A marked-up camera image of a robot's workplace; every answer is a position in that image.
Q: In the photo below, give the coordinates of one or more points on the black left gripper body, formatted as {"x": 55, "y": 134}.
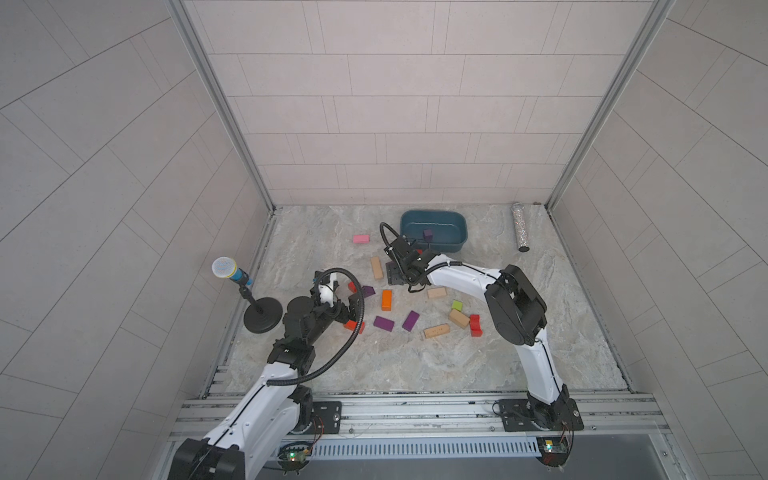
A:
{"x": 346, "y": 306}

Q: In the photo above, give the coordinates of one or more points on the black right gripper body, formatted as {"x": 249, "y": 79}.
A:
{"x": 399, "y": 255}

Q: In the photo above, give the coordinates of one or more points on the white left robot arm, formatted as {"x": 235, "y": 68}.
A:
{"x": 277, "y": 404}

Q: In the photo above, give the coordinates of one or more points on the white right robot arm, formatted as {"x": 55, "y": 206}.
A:
{"x": 518, "y": 313}

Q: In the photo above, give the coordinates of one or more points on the teal storage bin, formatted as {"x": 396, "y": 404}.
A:
{"x": 450, "y": 231}

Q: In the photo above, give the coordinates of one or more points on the red brick lower left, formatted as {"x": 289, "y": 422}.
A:
{"x": 351, "y": 325}

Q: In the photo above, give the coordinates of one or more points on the orange brick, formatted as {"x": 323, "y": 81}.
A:
{"x": 387, "y": 300}

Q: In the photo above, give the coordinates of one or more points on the tan brick right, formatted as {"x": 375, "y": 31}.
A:
{"x": 459, "y": 318}

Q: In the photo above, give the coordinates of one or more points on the tan long brick lower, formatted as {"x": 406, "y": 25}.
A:
{"x": 436, "y": 331}

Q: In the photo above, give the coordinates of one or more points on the microphone on black stand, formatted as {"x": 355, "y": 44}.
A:
{"x": 261, "y": 315}

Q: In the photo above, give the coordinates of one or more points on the red arch brick lower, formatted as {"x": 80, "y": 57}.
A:
{"x": 475, "y": 326}

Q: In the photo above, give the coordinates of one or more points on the glitter silver cylinder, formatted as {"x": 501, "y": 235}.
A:
{"x": 520, "y": 227}

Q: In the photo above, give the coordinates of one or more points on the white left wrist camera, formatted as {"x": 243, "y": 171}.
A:
{"x": 324, "y": 290}

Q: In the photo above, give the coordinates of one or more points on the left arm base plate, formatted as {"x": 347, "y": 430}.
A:
{"x": 320, "y": 418}

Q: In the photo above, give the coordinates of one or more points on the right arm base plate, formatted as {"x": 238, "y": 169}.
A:
{"x": 530, "y": 415}

